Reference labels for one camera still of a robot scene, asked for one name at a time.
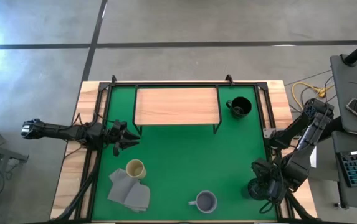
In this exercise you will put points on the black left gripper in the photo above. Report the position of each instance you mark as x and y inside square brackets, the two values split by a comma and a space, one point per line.
[116, 135]

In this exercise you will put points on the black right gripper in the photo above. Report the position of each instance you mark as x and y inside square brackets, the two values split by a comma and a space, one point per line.
[267, 183]

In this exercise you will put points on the cream yellow cup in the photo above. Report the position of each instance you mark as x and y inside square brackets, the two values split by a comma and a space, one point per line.
[136, 169]

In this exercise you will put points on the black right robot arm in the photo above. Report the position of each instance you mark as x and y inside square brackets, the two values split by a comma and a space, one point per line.
[299, 165]

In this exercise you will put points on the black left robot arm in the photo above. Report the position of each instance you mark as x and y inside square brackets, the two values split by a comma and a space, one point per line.
[59, 132]

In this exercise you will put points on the grey folded cloth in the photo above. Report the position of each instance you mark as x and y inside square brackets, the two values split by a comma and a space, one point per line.
[128, 193]

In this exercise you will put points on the green table mat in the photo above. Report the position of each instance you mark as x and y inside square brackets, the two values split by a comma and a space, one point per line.
[181, 161]

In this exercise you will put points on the grey faceted mug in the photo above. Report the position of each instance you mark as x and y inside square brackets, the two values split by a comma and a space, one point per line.
[206, 202]

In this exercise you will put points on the black glossy mug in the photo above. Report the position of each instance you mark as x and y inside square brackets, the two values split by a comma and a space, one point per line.
[242, 107]

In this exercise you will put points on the grey side desk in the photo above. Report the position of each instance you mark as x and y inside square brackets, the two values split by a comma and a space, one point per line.
[349, 93]

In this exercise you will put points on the wooden shelf black metal frame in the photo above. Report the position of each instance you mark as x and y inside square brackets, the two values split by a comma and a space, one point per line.
[178, 105]

